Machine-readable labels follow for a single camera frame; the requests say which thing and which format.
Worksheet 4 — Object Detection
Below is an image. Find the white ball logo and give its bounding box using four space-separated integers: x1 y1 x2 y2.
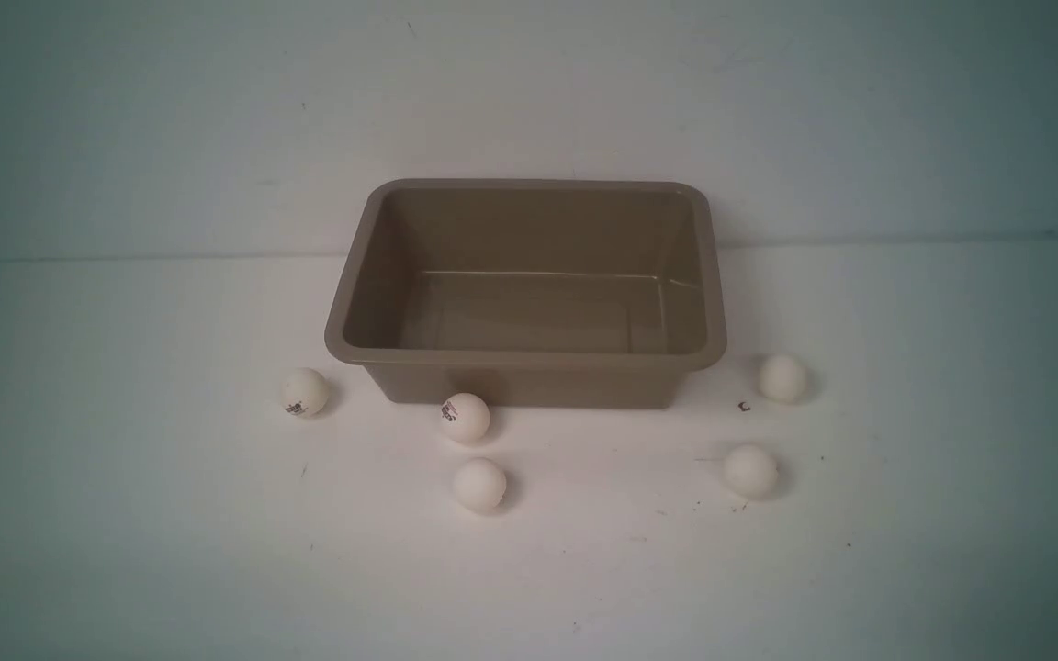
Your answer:
278 368 332 418
438 393 491 446

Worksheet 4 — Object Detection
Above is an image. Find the tan plastic storage bin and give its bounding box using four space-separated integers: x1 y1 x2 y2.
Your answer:
323 177 727 409

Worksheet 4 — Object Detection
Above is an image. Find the white plain ball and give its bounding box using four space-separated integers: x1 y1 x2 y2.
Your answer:
758 354 810 403
452 457 508 513
722 444 780 499

